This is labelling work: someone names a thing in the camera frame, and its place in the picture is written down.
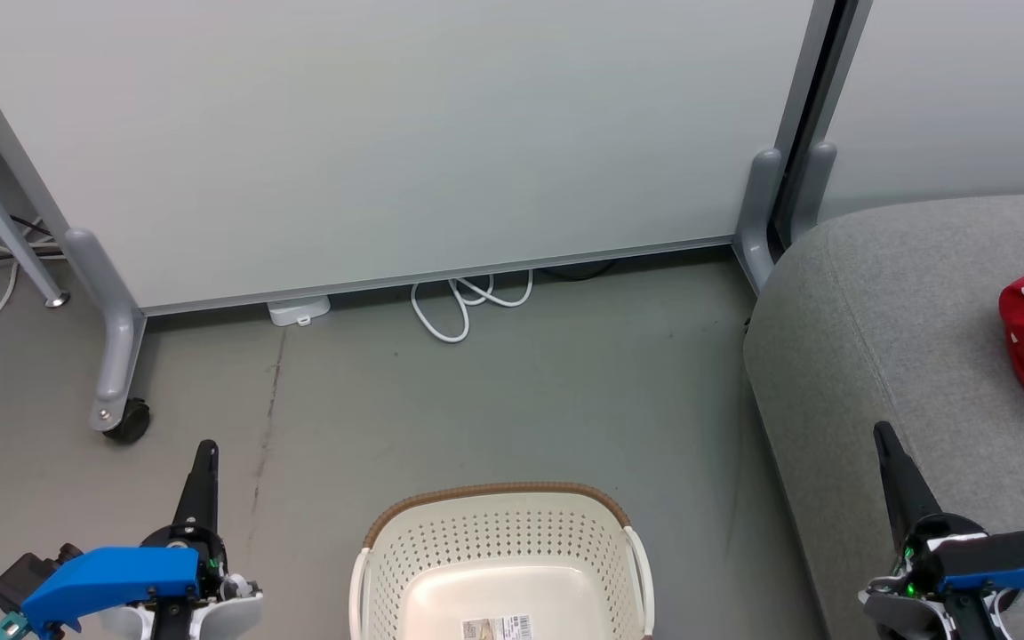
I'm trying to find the white power adapter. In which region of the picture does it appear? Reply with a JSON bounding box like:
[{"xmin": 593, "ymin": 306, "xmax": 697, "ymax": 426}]
[{"xmin": 267, "ymin": 296, "xmax": 332, "ymax": 328}]

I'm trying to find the white looped floor cable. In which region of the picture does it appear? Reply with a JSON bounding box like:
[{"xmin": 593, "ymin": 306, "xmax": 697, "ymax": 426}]
[{"xmin": 411, "ymin": 271, "xmax": 535, "ymax": 344}]

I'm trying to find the white partition panel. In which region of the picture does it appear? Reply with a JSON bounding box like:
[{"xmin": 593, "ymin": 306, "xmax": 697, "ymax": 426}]
[
  {"xmin": 0, "ymin": 0, "xmax": 837, "ymax": 318},
  {"xmin": 819, "ymin": 0, "xmax": 1024, "ymax": 223}
]

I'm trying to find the blue right camera bracket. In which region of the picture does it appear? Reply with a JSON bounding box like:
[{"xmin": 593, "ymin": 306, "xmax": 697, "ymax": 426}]
[{"xmin": 939, "ymin": 528, "xmax": 1024, "ymax": 596}]

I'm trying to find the black caster wheel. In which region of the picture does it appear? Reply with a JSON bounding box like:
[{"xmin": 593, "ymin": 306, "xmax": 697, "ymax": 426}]
[{"xmin": 103, "ymin": 398, "xmax": 152, "ymax": 444}]

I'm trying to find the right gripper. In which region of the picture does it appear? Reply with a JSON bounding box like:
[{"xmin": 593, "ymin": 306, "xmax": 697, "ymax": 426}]
[{"xmin": 859, "ymin": 421, "xmax": 1011, "ymax": 640}]

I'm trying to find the paper label sticker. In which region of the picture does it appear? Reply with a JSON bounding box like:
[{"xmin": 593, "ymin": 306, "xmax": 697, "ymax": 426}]
[{"xmin": 461, "ymin": 614, "xmax": 533, "ymax": 640}]

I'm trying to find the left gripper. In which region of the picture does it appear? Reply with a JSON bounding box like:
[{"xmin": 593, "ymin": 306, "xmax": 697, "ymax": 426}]
[{"xmin": 99, "ymin": 439, "xmax": 264, "ymax": 640}]

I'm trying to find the blue camera bracket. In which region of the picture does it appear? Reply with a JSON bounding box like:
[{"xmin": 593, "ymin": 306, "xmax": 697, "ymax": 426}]
[
  {"xmin": 21, "ymin": 546, "xmax": 204, "ymax": 635},
  {"xmin": 939, "ymin": 528, "xmax": 1024, "ymax": 596}
]

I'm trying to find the grey partition foot with caster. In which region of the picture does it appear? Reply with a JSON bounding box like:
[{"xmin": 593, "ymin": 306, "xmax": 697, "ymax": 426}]
[{"xmin": 63, "ymin": 228, "xmax": 148, "ymax": 434}]

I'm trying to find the cream perforated laundry basket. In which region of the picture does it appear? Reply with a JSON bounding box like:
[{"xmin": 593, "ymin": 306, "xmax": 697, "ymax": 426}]
[{"xmin": 349, "ymin": 482, "xmax": 655, "ymax": 640}]

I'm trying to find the grey fabric sofa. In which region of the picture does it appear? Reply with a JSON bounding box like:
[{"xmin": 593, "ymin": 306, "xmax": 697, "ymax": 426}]
[{"xmin": 741, "ymin": 191, "xmax": 1024, "ymax": 640}]

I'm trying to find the blue left camera bracket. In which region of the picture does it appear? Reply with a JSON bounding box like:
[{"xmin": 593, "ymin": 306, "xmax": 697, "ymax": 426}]
[{"xmin": 21, "ymin": 546, "xmax": 204, "ymax": 635}]

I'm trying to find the black floor cable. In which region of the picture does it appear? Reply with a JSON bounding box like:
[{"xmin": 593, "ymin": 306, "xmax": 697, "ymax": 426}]
[{"xmin": 537, "ymin": 258, "xmax": 621, "ymax": 282}]

